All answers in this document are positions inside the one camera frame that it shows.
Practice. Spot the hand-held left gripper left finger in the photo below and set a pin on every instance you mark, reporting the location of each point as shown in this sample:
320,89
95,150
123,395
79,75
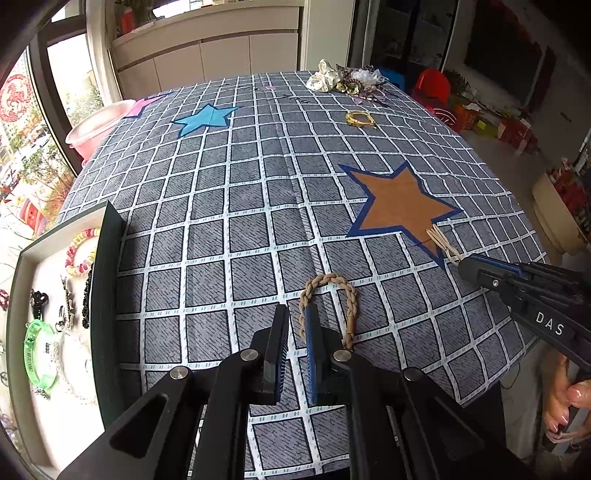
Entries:
279,350

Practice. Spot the person's right hand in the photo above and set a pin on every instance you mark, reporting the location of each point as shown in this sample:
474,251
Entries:
556,401

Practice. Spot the red plastic stool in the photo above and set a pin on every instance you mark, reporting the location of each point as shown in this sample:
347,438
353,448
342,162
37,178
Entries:
431,87

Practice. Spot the cream satin scrunchie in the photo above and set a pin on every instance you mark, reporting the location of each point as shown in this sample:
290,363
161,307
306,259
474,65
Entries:
323,76

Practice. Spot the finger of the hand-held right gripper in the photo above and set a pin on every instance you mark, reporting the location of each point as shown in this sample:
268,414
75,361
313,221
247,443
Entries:
489,280
494,266

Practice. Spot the pile of hair accessories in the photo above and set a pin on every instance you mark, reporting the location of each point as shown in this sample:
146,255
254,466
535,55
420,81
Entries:
355,83

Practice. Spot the pink plastic basin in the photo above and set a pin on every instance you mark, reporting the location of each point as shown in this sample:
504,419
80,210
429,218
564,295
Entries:
92,134

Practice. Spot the red paper window decoration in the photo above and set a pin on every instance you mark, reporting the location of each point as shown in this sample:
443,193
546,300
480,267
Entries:
14,97

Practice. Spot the green translucent bangle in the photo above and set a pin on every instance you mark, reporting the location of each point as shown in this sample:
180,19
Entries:
34,364

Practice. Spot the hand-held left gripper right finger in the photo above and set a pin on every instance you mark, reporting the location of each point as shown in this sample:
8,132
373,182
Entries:
313,355

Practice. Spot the white wall cabinet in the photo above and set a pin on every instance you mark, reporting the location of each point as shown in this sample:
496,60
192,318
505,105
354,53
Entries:
207,50

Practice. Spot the black hair clip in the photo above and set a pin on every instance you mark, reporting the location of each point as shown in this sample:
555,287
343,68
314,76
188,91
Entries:
37,297

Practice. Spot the cream round stool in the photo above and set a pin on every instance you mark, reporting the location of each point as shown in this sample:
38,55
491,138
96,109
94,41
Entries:
551,217

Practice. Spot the grey checkered star blanket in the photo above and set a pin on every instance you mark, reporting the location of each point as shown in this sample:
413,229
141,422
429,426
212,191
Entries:
258,207

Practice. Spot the dark-framed jewelry tray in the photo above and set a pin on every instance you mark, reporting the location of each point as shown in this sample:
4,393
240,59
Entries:
41,272

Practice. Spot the pile of colourful boxes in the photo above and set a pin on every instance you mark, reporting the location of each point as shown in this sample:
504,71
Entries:
498,127

